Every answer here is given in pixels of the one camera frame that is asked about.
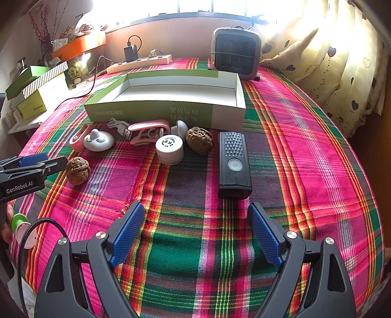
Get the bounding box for beige mushroom knob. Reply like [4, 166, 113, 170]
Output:
[170, 120, 189, 139]

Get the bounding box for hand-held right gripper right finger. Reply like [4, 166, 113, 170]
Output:
[247, 202, 358, 318]

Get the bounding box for brown wrinkled walnut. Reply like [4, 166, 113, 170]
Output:
[186, 127, 214, 155]
[66, 157, 91, 185]

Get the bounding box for red berry branches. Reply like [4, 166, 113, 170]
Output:
[29, 4, 60, 52]

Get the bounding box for green and white cardboard box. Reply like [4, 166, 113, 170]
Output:
[84, 69, 246, 130]

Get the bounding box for black braided cable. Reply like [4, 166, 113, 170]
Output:
[12, 218, 69, 309]

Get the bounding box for small pink clip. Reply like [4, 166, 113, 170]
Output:
[69, 124, 94, 152]

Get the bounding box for beige fan heater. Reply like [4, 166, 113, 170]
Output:
[211, 27, 262, 81]

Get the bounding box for white smiley face disc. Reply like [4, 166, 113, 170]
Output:
[83, 128, 115, 151]

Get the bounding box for white power strip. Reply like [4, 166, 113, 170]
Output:
[106, 54, 172, 74]

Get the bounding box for black bike light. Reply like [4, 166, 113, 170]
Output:
[218, 131, 253, 200]

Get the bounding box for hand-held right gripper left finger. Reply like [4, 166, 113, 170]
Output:
[33, 202, 145, 318]

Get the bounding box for person's left hand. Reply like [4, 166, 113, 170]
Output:
[0, 204, 15, 245]

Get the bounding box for green box lid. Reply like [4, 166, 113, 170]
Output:
[5, 66, 51, 101]

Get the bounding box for yellow-green cardboard box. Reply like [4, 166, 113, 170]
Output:
[17, 82, 69, 121]

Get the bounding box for cream heart print curtain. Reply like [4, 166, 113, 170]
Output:
[261, 0, 387, 138]

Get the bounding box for striped cardboard box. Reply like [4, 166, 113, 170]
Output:
[23, 61, 69, 98]

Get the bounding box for glass jar with label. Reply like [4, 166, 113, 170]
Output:
[68, 58, 84, 89]

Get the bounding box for green and white spool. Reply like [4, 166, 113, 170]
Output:
[11, 212, 41, 249]

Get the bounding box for black charging cable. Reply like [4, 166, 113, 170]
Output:
[56, 34, 143, 107]

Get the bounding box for white usb cable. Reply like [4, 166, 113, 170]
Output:
[108, 119, 133, 139]

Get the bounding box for large pink clip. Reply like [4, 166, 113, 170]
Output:
[128, 120, 170, 146]

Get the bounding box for assorted cards and packets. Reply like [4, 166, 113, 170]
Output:
[53, 22, 104, 42]

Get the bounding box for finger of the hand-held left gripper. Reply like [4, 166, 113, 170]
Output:
[0, 156, 68, 184]
[0, 152, 49, 172]

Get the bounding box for white bottle cap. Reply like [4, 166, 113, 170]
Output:
[155, 135, 185, 166]

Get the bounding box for orange tray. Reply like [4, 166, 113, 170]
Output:
[51, 31, 107, 60]

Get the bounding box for pink green plaid tablecloth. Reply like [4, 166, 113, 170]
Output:
[9, 57, 385, 318]

